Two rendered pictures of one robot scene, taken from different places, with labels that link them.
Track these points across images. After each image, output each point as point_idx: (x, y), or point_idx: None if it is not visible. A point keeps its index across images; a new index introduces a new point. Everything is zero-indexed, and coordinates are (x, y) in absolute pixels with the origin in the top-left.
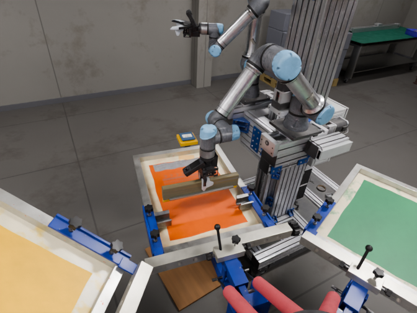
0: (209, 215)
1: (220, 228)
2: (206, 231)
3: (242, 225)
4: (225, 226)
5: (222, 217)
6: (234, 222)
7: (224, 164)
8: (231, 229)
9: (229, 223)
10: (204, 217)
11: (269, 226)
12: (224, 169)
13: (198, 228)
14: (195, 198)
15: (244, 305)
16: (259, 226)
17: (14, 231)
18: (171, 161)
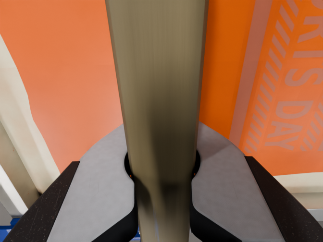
0: (96, 84)
1: (31, 104)
2: (6, 45)
3: (49, 165)
4: (39, 121)
5: (83, 124)
6: (59, 151)
7: (315, 204)
8: (29, 135)
9: (56, 138)
10: (88, 61)
11: (0, 230)
12: (298, 189)
13: (25, 14)
14: (209, 54)
15: None
16: (17, 208)
17: None
18: None
